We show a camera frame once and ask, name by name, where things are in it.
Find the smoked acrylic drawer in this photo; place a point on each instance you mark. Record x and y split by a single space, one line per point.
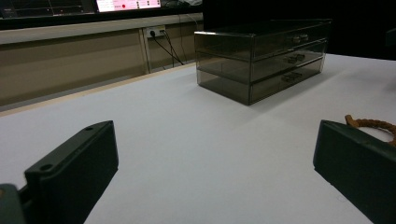
280 42
274 87
277 67

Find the smoked acrylic drawer organizer frame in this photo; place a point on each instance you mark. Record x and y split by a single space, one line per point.
222 62

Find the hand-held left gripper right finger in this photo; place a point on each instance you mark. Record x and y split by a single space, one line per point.
358 161

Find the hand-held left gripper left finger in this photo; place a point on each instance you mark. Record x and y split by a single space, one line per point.
74 168

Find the dark computer monitor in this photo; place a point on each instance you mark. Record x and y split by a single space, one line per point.
46 7

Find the white wall socket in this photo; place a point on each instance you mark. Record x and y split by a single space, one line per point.
157 29

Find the lit computer monitor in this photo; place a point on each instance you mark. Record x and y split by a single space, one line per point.
127 4

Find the beige wall ledge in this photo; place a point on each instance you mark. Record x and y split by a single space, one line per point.
77 28

